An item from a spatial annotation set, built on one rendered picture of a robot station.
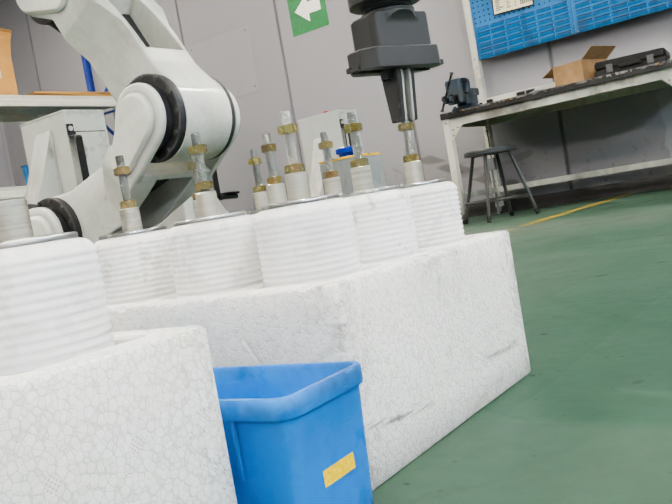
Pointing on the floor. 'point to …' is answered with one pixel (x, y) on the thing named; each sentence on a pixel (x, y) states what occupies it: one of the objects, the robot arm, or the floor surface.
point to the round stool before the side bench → (501, 179)
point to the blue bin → (295, 432)
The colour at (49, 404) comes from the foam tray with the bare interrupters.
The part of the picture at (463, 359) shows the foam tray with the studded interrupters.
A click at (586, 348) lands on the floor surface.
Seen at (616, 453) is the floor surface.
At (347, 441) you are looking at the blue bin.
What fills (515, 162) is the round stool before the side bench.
